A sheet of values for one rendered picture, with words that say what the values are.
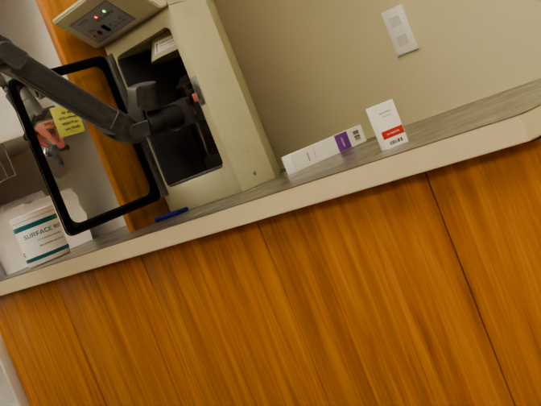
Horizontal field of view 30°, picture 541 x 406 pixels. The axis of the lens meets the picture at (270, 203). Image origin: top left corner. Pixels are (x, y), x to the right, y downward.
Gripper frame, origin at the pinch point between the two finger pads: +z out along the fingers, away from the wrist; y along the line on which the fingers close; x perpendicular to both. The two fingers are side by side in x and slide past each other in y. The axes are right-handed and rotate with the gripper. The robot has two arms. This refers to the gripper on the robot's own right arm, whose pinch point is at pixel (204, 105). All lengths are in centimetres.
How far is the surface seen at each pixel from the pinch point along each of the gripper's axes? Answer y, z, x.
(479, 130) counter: -110, -42, 22
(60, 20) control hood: 15.1, -21.4, -32.0
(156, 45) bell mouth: -0.3, -7.9, -17.8
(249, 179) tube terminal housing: -14.6, -6.7, 20.7
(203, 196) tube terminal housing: 1.0, -9.6, 21.0
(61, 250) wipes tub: 59, -20, 23
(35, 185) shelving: 165, 36, -1
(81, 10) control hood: 5.7, -20.9, -31.4
